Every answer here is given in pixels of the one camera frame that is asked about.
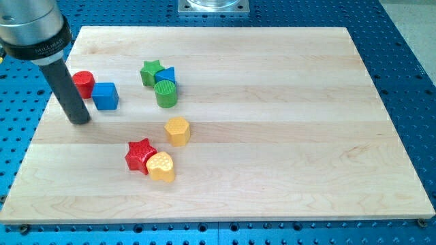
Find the red star block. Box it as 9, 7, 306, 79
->
125, 138, 157, 175

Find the green star block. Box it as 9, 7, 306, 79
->
140, 60, 164, 87

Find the blue cube block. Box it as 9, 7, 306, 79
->
91, 82, 119, 110

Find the wooden board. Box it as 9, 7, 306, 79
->
1, 26, 435, 224

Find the yellow hexagon block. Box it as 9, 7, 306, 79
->
164, 116, 191, 147

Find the green cylinder block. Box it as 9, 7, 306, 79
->
154, 80, 178, 108

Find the blue triangle block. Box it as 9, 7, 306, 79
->
155, 67, 176, 84

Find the yellow heart block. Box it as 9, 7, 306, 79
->
146, 152, 175, 182

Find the red cylinder block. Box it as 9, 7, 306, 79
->
72, 71, 95, 99

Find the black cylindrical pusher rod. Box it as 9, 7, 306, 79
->
39, 59, 91, 125

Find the left board clamp screw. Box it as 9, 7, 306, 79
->
18, 224, 31, 235

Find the board clamp screw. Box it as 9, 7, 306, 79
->
18, 224, 31, 235
417, 218, 428, 228

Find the right board clamp screw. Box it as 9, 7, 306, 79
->
417, 218, 428, 228

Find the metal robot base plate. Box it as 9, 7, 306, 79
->
177, 0, 250, 15

